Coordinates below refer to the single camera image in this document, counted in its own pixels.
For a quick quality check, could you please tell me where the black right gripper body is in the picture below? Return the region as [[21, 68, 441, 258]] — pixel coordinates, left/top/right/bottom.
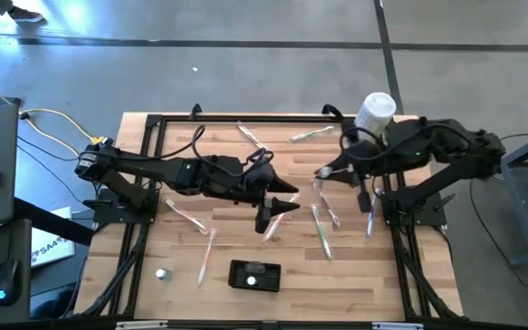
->
[[344, 119, 387, 213]]

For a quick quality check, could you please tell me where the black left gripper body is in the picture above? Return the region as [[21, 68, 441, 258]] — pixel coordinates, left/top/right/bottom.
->
[[240, 158, 277, 234]]

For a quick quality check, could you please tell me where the blue toothbrush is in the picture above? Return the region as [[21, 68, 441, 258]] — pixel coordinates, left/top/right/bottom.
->
[[365, 186, 382, 240]]

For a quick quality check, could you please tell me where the red wrapped toothbrush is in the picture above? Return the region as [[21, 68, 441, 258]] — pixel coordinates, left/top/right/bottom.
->
[[262, 192, 302, 244]]

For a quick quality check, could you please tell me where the white wipes canister green label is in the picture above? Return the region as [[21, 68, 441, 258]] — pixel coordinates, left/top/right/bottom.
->
[[353, 91, 398, 143]]

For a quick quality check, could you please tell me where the pink purple wrapped toothbrush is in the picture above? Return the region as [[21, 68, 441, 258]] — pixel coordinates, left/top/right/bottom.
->
[[236, 120, 273, 156]]

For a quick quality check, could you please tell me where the clear plastic cup insert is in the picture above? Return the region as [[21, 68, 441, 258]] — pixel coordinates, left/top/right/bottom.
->
[[244, 259, 268, 275]]

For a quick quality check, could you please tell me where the white printed box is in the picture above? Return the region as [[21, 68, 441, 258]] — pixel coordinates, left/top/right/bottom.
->
[[29, 205, 76, 269]]

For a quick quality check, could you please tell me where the black computer mouse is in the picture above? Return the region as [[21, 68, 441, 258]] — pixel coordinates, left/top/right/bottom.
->
[[0, 258, 21, 307]]

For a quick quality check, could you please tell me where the person's shoe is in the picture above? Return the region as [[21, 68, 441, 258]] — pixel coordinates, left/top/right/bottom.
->
[[6, 5, 46, 25]]

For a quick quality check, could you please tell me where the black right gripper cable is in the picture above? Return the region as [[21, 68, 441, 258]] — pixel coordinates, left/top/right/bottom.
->
[[339, 126, 387, 161]]

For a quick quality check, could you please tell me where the black aluminium frame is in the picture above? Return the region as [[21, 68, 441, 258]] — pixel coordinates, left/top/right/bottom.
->
[[73, 103, 465, 330]]

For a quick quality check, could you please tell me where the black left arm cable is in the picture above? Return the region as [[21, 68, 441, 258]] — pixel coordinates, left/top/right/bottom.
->
[[190, 123, 275, 180]]

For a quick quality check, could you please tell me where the black wire organizer rack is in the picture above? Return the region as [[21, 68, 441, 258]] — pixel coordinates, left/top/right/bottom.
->
[[226, 258, 283, 293]]

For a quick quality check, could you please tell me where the silver frame bracket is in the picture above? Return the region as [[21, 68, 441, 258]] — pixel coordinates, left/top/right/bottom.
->
[[115, 320, 169, 330], [372, 322, 424, 330]]

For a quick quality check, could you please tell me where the yellow cable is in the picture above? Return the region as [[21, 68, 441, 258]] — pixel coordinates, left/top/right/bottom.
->
[[25, 117, 84, 160], [0, 75, 109, 148]]

